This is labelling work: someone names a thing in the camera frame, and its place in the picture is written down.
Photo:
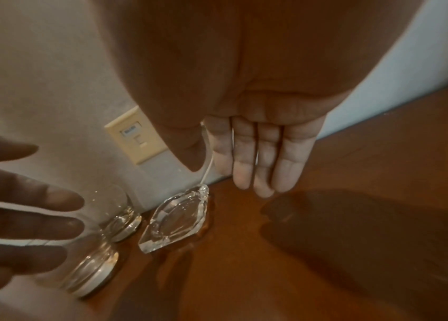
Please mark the person's right hand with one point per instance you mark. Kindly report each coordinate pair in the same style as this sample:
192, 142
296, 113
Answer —
247, 72

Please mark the person's left hand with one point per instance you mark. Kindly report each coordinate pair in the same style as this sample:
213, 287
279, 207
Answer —
5, 207

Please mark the clear drinking glass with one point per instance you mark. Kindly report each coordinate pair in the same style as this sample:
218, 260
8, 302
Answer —
118, 213
89, 269

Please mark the clear glass ashtray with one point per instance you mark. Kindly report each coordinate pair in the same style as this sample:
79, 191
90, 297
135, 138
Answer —
174, 219

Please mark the beige wall socket plate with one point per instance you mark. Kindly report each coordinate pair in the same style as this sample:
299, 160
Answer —
134, 138

